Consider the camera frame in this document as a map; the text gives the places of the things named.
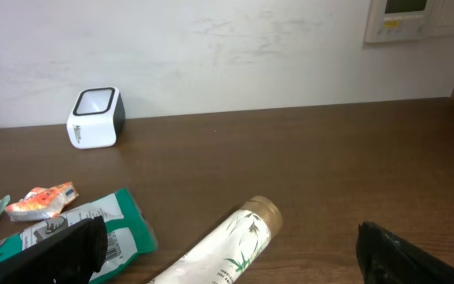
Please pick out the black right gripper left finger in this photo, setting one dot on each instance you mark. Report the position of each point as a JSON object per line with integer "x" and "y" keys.
{"x": 70, "y": 256}

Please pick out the white bamboo print tube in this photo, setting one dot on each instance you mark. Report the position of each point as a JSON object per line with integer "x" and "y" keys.
{"x": 229, "y": 249}

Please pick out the green 3M package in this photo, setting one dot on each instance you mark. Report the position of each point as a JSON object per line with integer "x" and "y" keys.
{"x": 128, "y": 233}

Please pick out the white barcode scanner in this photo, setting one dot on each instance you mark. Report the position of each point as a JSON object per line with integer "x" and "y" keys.
{"x": 97, "y": 118}

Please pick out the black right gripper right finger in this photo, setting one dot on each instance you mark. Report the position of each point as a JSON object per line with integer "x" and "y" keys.
{"x": 385, "y": 258}

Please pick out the orange snack packet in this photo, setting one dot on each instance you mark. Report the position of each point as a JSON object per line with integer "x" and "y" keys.
{"x": 42, "y": 203}

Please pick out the wall thermostat panel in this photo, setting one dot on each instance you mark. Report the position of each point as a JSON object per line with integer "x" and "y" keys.
{"x": 402, "y": 20}

